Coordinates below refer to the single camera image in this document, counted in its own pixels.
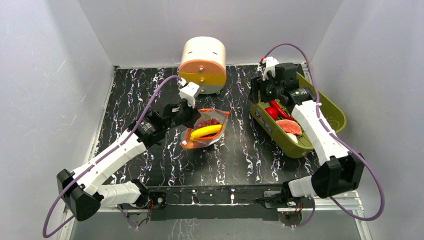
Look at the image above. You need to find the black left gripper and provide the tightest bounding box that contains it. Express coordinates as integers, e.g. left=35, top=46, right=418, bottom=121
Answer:
left=165, top=97, right=202, bottom=132

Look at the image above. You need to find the red toy chili pepper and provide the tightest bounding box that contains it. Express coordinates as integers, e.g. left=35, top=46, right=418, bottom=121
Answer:
left=269, top=100, right=295, bottom=121

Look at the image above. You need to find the red toy apple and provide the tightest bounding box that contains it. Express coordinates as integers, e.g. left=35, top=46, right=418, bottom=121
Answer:
left=265, top=106, right=279, bottom=121

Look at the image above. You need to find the yellow toy banana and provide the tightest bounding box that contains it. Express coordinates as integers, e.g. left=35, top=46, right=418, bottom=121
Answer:
left=190, top=124, right=223, bottom=140

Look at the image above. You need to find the purple toy grape bunch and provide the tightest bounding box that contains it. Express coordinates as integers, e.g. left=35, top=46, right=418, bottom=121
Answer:
left=194, top=118, right=221, bottom=130

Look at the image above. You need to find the clear zip top bag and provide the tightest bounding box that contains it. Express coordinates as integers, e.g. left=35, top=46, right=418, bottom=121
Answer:
left=180, top=108, right=230, bottom=150

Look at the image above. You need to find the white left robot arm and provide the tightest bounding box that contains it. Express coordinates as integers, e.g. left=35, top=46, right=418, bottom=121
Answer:
left=56, top=100, right=201, bottom=222

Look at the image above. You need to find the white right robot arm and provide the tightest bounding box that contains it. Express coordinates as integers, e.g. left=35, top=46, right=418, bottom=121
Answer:
left=249, top=61, right=364, bottom=207

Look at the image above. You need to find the toy watermelon slice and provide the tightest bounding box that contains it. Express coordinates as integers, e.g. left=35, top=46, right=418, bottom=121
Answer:
left=276, top=119, right=302, bottom=136

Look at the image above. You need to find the white toy garlic piece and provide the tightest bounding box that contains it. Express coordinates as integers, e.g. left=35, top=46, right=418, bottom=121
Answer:
left=286, top=132, right=299, bottom=144

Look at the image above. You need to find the round pastel drawer cabinet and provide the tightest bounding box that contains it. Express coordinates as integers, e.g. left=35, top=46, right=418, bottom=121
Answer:
left=178, top=36, right=227, bottom=95

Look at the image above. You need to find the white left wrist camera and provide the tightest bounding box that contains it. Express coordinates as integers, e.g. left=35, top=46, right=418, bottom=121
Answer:
left=179, top=79, right=201, bottom=109

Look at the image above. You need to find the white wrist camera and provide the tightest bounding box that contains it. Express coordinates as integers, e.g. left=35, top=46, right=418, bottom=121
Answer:
left=260, top=56, right=279, bottom=81
left=179, top=79, right=201, bottom=109

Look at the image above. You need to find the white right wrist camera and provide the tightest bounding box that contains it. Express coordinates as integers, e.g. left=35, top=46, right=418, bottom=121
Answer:
left=260, top=56, right=279, bottom=81

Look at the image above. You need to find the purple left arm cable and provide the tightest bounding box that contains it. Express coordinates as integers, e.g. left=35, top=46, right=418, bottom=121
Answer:
left=42, top=75, right=185, bottom=239

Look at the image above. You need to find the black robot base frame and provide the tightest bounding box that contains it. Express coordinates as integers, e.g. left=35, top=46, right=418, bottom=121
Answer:
left=122, top=184, right=308, bottom=221

